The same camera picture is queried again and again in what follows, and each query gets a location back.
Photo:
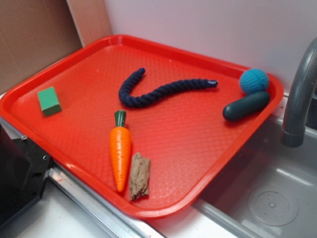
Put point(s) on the brown wood piece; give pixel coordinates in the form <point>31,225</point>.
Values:
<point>139,177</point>

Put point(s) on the red plastic tray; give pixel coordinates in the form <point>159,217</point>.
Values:
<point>184,135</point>

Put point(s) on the orange toy carrot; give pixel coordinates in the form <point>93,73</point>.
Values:
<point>120,150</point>

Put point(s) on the blue crocheted ball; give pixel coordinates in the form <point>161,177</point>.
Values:
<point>253,80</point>

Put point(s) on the grey toy faucet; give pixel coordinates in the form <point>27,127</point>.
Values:
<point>301,108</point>

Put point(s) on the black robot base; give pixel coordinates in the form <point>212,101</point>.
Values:
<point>24,168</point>

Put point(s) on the brown cardboard panel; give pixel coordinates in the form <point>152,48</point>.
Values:
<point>37,33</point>

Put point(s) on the grey toy sink basin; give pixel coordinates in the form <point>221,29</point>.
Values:
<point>267,190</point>

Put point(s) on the dark green capsule toy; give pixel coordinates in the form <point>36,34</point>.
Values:
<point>246,106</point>

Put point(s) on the green wooden block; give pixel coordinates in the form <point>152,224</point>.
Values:
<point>49,102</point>

